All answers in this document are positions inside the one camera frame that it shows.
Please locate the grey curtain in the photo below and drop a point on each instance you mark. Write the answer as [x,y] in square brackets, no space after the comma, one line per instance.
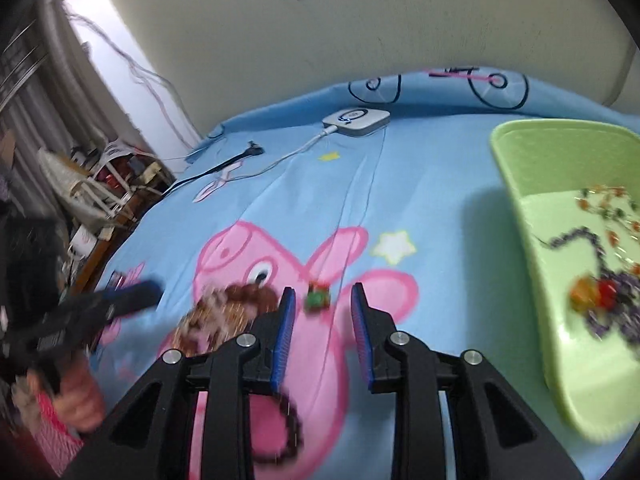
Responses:
[50,90]

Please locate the person's left hand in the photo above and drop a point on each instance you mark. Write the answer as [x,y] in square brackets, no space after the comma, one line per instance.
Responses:
[80,400]

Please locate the green plastic tray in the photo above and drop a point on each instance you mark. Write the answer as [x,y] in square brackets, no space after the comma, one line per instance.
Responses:
[550,260]

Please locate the person's left forearm pink sleeve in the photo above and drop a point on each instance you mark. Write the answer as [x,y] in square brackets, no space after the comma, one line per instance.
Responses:
[50,440]

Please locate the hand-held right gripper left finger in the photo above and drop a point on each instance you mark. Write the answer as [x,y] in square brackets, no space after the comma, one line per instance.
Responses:
[285,332]

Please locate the green and red bead charm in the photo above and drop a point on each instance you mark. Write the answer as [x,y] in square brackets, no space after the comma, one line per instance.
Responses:
[317,298]

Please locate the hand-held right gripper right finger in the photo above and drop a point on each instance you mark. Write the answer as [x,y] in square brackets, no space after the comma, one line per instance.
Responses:
[361,340]

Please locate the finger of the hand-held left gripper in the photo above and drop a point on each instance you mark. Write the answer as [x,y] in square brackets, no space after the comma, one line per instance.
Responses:
[135,297]

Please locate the white flat square device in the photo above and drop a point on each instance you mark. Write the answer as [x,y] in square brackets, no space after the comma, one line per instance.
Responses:
[356,121]

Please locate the cluttered wooden side table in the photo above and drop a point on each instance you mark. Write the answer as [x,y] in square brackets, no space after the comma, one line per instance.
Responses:
[120,220]

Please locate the blue cartoon printed blanket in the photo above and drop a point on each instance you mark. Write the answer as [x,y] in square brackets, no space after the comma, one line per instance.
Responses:
[425,210]

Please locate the white rack frame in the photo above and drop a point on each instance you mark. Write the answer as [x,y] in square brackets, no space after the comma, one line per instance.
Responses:
[97,187]

